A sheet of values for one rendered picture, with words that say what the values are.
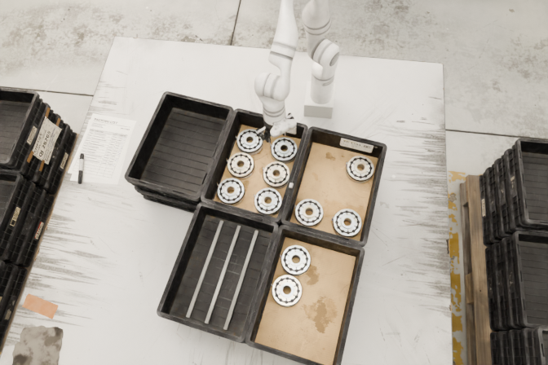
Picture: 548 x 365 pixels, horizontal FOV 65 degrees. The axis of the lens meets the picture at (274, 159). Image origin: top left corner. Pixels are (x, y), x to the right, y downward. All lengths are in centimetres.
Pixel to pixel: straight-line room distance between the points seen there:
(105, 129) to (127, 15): 154
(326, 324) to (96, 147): 122
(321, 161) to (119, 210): 85
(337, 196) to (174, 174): 63
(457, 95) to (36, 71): 280
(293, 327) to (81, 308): 80
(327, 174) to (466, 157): 130
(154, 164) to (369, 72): 105
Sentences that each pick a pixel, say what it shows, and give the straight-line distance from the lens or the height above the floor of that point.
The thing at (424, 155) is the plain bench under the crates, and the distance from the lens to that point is 192.
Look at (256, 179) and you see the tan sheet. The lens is 166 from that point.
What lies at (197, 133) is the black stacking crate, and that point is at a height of 83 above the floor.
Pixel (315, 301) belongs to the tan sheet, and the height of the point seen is 83.
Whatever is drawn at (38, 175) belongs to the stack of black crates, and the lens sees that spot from 254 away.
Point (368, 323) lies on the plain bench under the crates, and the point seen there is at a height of 70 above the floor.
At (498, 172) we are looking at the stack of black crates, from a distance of 238.
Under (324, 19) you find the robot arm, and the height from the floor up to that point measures 133.
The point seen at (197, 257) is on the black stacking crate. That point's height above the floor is 83.
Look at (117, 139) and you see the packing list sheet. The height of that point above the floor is 70.
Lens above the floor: 237
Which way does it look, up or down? 66 degrees down
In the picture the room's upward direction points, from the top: 5 degrees counter-clockwise
